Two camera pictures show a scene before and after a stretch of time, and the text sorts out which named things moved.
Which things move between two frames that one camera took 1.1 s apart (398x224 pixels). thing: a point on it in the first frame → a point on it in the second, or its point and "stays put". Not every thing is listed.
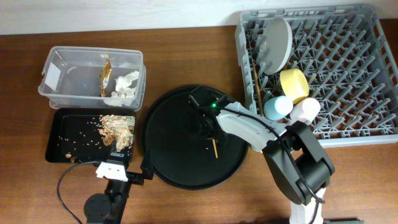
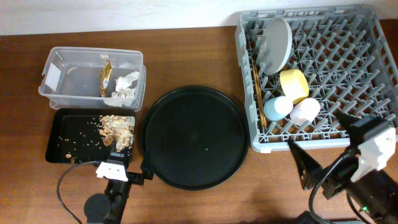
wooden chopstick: x=259 y=90 stays put
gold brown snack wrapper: x=104 y=76 stays put
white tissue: x=124 y=95 stays put
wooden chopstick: x=215 y=148 → x=258 y=94
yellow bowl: x=295 y=83 stays put
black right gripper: x=206 y=135 → x=331 y=175
